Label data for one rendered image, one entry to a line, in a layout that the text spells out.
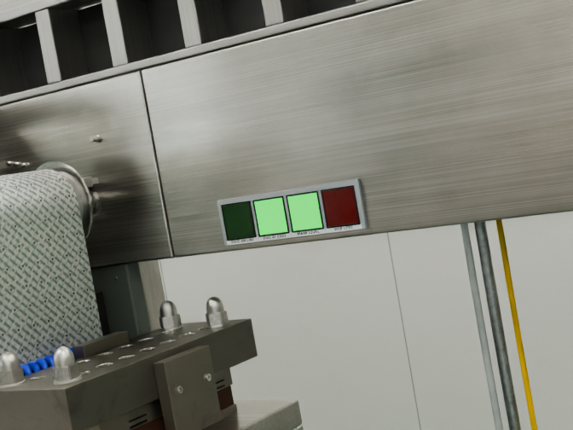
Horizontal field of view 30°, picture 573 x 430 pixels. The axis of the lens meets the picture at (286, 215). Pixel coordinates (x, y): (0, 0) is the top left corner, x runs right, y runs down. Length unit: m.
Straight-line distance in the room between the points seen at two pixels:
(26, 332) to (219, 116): 0.42
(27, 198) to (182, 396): 0.38
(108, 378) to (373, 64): 0.54
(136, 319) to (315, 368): 2.72
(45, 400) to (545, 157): 0.70
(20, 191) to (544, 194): 0.75
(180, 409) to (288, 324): 3.00
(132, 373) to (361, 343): 2.91
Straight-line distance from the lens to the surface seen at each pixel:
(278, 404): 1.64
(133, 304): 1.78
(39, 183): 1.66
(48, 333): 1.63
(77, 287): 1.67
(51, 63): 1.84
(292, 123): 1.53
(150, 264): 1.99
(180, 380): 1.50
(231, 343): 1.63
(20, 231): 1.60
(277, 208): 1.55
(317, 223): 1.52
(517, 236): 3.93
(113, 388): 1.44
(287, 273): 4.44
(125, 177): 1.74
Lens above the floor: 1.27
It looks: 3 degrees down
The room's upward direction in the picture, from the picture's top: 10 degrees counter-clockwise
